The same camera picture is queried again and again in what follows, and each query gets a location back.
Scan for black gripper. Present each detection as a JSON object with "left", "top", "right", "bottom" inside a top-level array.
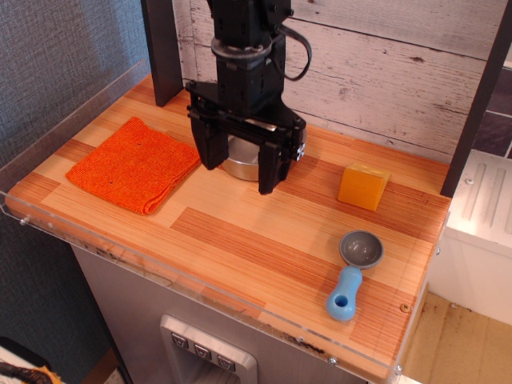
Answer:
[{"left": 186, "top": 38, "right": 306, "bottom": 195}]

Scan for stainless steel pot with handle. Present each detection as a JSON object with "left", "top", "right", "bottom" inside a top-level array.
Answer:
[{"left": 222, "top": 118, "right": 306, "bottom": 182}]

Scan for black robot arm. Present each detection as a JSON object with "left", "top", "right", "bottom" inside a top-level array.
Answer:
[{"left": 186, "top": 1, "right": 312, "bottom": 194}]

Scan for yellow cheese block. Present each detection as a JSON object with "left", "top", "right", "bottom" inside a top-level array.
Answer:
[{"left": 338, "top": 162, "right": 391, "bottom": 211}]

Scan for orange knitted cloth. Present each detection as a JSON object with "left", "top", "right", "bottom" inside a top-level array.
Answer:
[{"left": 66, "top": 117, "right": 200, "bottom": 215}]

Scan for clear acrylic table guard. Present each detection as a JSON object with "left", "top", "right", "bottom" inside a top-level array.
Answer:
[{"left": 1, "top": 77, "right": 449, "bottom": 383}]

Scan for blue grey toy scoop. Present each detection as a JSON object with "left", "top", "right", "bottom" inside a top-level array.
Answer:
[{"left": 326, "top": 230, "right": 384, "bottom": 321}]

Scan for grey cabinet front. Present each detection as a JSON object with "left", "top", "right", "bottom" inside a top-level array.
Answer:
[{"left": 73, "top": 247, "right": 362, "bottom": 383}]

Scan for silver dispenser panel with buttons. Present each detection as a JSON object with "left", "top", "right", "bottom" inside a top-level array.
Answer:
[{"left": 160, "top": 314, "right": 258, "bottom": 383}]

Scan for white plastic cabinet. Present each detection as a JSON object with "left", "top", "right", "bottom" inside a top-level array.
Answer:
[{"left": 427, "top": 150, "right": 511, "bottom": 324}]

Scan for black yellow object bottom left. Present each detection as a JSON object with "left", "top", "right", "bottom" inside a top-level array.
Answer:
[{"left": 1, "top": 362, "right": 62, "bottom": 384}]

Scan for dark left shelf post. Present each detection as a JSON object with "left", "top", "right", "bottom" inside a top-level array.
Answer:
[{"left": 141, "top": 0, "right": 183, "bottom": 106}]

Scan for dark shelf post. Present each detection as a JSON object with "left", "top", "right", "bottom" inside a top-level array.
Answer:
[
  {"left": 141, "top": 0, "right": 183, "bottom": 106},
  {"left": 440, "top": 1, "right": 511, "bottom": 198}
]

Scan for dark right shelf post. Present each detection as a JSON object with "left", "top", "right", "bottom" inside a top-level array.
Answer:
[{"left": 440, "top": 1, "right": 511, "bottom": 198}]

